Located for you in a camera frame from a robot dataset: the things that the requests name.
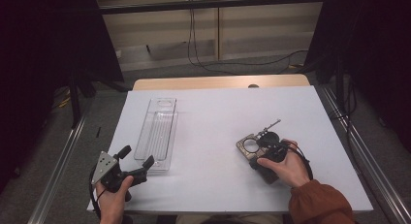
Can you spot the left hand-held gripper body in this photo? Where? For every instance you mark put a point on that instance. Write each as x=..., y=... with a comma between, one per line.
x=104, y=167

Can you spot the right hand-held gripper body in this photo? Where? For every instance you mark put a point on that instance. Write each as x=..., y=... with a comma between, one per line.
x=269, y=143

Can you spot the clear plastic packaging tray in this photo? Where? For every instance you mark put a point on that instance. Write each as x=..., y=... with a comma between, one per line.
x=158, y=133

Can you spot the person's right hand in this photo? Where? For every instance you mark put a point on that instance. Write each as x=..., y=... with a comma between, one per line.
x=290, y=169

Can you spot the person's left hand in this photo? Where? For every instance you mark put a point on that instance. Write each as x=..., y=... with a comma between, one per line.
x=113, y=204

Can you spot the small black floor object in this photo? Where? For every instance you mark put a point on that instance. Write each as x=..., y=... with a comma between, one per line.
x=98, y=132

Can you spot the white table cover sheet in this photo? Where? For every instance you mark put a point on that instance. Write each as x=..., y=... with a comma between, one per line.
x=210, y=114

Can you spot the black stand leg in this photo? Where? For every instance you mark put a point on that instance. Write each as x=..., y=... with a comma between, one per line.
x=75, y=101

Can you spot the wooden table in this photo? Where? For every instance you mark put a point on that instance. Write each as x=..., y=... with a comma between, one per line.
x=210, y=82

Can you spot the black curtain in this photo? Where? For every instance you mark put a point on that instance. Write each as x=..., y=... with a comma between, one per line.
x=378, y=56
x=42, y=56

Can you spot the black horizontal bar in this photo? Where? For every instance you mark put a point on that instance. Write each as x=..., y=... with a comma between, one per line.
x=210, y=4

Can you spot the metal floor rail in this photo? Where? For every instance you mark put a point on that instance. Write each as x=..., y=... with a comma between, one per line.
x=55, y=172
x=381, y=182

